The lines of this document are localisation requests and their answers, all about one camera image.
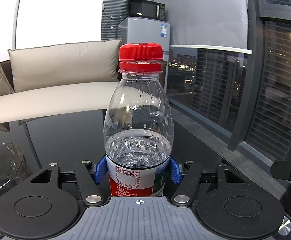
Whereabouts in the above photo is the clear water bottle red label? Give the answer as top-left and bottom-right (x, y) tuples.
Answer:
(102, 70), (174, 198)

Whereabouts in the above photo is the red bottle cap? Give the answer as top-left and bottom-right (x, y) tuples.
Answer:
(119, 43), (164, 73)

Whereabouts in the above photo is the beige sofa seat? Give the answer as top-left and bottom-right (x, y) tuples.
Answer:
(0, 82), (118, 128)

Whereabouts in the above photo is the clear glass mug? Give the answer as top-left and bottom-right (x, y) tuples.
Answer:
(0, 143), (32, 196)

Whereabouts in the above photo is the silver mini fridge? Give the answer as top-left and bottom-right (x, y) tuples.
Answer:
(117, 17), (171, 91)

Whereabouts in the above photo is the black microwave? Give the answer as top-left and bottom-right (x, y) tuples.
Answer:
(126, 0), (166, 21)

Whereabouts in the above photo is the white roller blind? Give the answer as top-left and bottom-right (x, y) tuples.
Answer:
(155, 0), (252, 54)

